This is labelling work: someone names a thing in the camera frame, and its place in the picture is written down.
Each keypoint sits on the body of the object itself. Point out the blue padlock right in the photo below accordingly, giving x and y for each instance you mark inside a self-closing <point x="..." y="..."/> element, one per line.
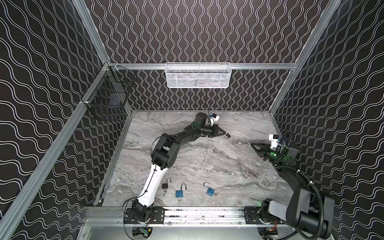
<point x="210" y="191"/>

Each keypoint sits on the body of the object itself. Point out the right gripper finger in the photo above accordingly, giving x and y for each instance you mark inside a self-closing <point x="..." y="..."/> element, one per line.
<point x="258" y="151"/>
<point x="256" y="145"/>

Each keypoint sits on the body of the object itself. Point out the black wire mesh basket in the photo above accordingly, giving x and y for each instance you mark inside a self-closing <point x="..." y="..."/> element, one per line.
<point x="109" y="101"/>

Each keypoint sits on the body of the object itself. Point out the blue padlock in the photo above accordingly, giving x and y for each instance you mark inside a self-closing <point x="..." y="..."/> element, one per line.
<point x="180" y="193"/>
<point x="210" y="191"/>

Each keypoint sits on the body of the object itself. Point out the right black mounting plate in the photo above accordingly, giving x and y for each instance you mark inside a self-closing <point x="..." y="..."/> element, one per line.
<point x="255" y="216"/>

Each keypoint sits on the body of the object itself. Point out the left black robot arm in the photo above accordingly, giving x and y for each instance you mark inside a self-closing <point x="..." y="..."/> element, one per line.
<point x="165" y="154"/>

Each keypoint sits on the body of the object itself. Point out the black padlock with key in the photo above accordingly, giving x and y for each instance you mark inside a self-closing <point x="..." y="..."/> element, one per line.
<point x="165" y="186"/>

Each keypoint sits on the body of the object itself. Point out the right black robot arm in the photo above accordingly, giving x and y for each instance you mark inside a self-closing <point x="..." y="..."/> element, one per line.
<point x="309" y="211"/>

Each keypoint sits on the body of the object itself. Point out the white wire mesh basket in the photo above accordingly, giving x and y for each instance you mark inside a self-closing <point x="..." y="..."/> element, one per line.
<point x="198" y="75"/>

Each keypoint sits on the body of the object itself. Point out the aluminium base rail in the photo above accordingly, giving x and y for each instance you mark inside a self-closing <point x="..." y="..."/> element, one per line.
<point x="174" y="217"/>

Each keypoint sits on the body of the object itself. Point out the black mounting plate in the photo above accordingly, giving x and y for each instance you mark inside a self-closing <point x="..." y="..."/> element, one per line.
<point x="154" y="215"/>
<point x="255" y="216"/>

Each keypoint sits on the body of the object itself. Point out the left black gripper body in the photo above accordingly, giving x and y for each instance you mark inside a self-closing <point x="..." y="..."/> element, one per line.
<point x="214" y="130"/>

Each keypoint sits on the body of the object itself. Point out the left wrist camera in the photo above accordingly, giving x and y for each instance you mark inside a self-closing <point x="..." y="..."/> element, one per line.
<point x="213" y="118"/>

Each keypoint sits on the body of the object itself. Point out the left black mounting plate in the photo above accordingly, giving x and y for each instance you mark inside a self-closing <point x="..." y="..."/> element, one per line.
<point x="154" y="215"/>

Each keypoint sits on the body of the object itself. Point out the blue padlock middle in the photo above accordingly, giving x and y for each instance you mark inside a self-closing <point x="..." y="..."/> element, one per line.
<point x="180" y="193"/>

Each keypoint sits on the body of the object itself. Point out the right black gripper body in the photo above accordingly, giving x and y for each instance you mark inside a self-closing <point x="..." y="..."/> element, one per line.
<point x="267" y="150"/>

